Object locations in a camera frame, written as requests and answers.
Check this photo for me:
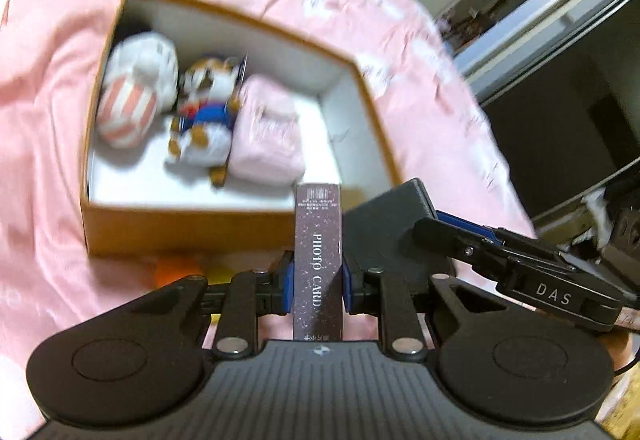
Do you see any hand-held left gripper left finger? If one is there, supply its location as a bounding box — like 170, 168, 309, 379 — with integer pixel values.
150, 250, 296, 356

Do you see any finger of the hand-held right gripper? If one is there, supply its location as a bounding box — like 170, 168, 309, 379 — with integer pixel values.
435, 210, 576, 271
412, 217, 507, 281

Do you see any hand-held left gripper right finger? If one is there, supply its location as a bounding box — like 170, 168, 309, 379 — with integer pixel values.
341, 252, 494, 356

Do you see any illustrated card box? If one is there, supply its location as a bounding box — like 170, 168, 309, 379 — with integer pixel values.
291, 182, 346, 344

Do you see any dark grey box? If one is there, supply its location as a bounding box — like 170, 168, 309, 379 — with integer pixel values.
345, 178, 457, 297

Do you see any orange cardboard box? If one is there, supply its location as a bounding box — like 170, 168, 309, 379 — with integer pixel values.
79, 0, 405, 259

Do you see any pink fabric pouch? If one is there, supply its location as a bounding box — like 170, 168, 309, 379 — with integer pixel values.
230, 74, 306, 187

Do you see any white fluffy item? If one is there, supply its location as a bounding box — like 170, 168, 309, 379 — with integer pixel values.
582, 190, 622, 243

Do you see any orange crochet toy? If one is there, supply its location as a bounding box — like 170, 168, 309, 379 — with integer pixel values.
154, 257, 207, 291

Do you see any grey sliding wardrobe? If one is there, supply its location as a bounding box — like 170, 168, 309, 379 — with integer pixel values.
375, 0, 640, 225

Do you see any brown white animal plush toy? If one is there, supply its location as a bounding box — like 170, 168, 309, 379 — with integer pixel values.
165, 54, 251, 189

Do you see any white pink striped plush toy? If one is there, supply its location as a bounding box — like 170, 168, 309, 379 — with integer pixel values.
95, 32, 180, 149

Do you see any pink printed blanket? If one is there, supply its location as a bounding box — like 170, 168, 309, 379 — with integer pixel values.
0, 0, 540, 371

